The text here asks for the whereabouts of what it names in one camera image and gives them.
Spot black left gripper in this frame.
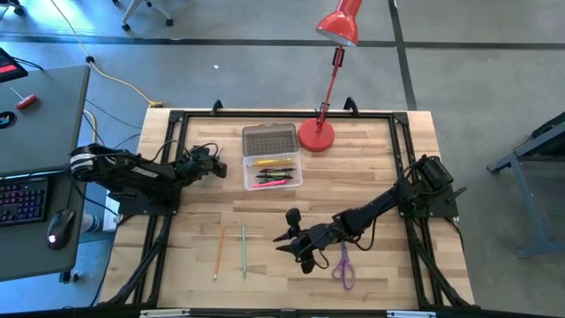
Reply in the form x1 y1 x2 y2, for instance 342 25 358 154
178 148 229 180

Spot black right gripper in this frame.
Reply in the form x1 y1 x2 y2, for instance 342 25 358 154
273 209 343 275

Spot pink highlighter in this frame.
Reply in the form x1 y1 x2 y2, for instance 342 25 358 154
251 178 289 189

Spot yellow highlighter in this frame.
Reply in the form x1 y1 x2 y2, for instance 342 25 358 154
249 157 293 168

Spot clear plastic supply box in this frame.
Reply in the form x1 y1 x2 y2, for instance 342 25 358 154
241 152 305 192

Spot translucent grey box lid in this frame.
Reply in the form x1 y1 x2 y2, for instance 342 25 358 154
241 122 299 157

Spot purple scissors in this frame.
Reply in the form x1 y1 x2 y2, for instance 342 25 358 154
331 240 357 292

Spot orange pencil with eraser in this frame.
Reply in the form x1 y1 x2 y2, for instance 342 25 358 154
213 223 227 282

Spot white box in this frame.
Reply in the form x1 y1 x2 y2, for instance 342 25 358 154
102 196 123 233

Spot red desk lamp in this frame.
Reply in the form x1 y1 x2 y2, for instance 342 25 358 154
298 0 364 154

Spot white bottle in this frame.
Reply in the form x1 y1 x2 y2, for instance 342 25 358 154
80 213 102 235

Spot white office chair base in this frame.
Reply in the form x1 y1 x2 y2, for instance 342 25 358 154
121 0 174 33

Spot black computer mouse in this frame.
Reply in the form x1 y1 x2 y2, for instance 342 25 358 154
46 208 77 251

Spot dark grey desk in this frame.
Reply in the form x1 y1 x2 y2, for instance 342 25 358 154
0 64 92 283

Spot backlit black keyboard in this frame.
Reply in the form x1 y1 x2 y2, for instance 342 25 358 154
0 176 49 228

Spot black tablet red screen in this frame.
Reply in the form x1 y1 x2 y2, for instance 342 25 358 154
0 47 29 84

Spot grey-blue metal workbench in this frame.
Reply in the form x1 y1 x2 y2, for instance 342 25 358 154
486 112 565 259

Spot black chair caster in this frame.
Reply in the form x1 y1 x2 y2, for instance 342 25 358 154
0 0 26 17

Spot black aluminium table frame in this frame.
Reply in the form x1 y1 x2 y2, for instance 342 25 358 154
99 97 476 310

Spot yellow and white cable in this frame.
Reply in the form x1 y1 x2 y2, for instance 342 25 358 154
48 0 165 109

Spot white metal bracket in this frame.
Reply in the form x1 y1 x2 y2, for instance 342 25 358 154
387 310 437 318
139 308 191 318

